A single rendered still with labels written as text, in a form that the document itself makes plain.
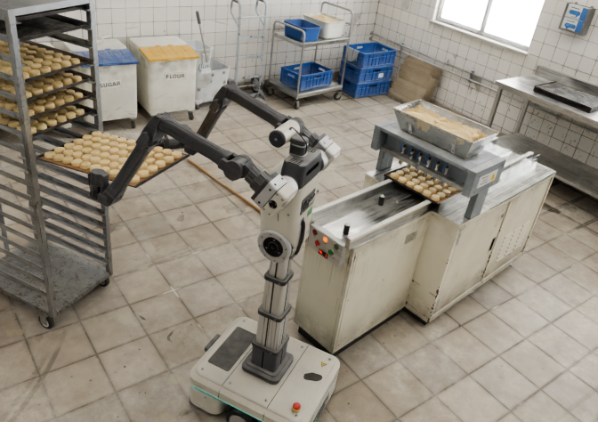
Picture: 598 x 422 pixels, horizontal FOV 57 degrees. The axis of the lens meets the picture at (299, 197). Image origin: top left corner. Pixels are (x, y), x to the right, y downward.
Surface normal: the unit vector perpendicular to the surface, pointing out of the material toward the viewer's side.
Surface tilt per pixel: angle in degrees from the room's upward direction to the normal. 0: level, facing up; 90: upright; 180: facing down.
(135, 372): 0
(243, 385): 0
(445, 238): 90
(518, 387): 0
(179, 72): 92
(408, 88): 66
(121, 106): 93
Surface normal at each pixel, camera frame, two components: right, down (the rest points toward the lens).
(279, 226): -0.45, 0.57
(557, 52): -0.80, 0.22
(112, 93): 0.56, 0.51
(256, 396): 0.12, -0.85
